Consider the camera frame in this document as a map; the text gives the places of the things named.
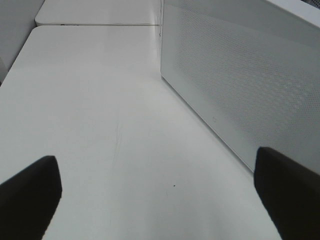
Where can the white microwave door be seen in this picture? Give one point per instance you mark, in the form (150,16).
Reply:
(251,70)

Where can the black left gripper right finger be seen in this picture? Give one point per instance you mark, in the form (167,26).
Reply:
(290,193)

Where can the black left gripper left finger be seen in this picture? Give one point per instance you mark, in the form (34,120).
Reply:
(29,199)

